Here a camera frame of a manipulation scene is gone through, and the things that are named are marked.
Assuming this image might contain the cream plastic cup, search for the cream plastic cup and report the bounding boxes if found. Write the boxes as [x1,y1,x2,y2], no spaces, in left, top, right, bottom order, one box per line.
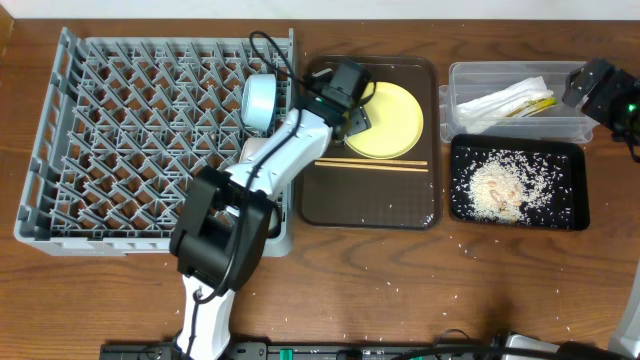
[267,203,281,238]

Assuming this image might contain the clear plastic bin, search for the clear plastic bin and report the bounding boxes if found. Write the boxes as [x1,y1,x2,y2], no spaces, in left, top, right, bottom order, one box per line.
[439,61,598,144]

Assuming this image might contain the wooden chopstick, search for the wooden chopstick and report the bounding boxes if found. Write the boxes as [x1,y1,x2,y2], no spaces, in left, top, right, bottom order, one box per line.
[318,158,429,166]
[314,161,429,173]

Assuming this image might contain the brown serving tray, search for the brown serving tray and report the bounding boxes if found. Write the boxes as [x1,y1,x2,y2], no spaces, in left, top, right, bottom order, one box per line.
[295,56,444,230]

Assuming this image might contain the yellow plate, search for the yellow plate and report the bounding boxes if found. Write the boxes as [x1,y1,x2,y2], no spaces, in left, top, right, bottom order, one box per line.
[346,82,424,159]

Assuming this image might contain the rice leftovers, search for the rice leftovers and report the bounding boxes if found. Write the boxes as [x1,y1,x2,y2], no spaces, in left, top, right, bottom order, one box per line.
[451,146,575,229]

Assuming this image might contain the white napkin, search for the white napkin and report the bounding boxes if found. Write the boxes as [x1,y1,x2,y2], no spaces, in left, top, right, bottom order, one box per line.
[455,76,557,134]

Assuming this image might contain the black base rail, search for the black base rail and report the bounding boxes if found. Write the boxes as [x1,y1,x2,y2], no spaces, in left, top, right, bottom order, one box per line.
[98,339,506,360]

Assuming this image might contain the grey dish rack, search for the grey dish rack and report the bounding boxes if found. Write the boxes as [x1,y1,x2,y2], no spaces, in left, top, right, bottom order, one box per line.
[14,30,296,256]

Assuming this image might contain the black waste tray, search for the black waste tray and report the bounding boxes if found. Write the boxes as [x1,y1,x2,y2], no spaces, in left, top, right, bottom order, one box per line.
[450,134,591,231]

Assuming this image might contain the green chopstick wrapper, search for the green chopstick wrapper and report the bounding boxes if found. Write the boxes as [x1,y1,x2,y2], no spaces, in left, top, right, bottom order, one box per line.
[508,97,557,118]

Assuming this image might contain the light blue bowl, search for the light blue bowl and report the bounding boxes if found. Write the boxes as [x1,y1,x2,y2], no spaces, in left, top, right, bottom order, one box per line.
[241,74,277,131]

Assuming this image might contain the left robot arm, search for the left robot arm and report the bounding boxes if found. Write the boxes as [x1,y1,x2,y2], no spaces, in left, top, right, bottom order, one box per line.
[170,60,372,359]

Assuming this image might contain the pink bowl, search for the pink bowl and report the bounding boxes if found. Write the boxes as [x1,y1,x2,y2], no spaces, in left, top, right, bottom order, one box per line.
[239,137,268,163]

